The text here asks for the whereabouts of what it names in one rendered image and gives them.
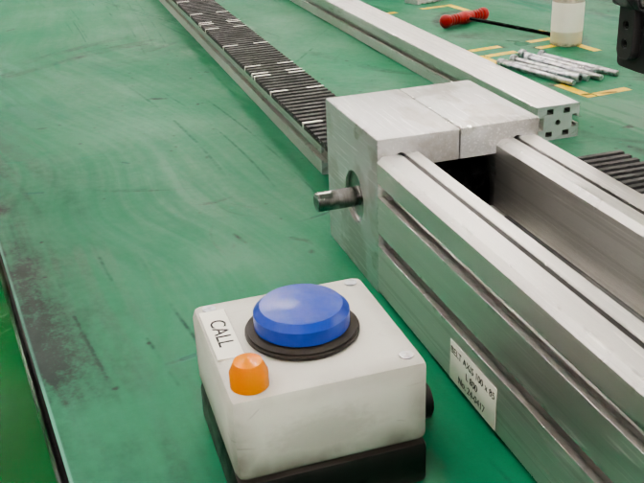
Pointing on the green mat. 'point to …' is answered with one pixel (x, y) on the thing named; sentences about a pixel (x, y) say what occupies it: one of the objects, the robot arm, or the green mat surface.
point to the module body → (528, 301)
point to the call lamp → (248, 375)
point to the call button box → (316, 399)
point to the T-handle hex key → (480, 20)
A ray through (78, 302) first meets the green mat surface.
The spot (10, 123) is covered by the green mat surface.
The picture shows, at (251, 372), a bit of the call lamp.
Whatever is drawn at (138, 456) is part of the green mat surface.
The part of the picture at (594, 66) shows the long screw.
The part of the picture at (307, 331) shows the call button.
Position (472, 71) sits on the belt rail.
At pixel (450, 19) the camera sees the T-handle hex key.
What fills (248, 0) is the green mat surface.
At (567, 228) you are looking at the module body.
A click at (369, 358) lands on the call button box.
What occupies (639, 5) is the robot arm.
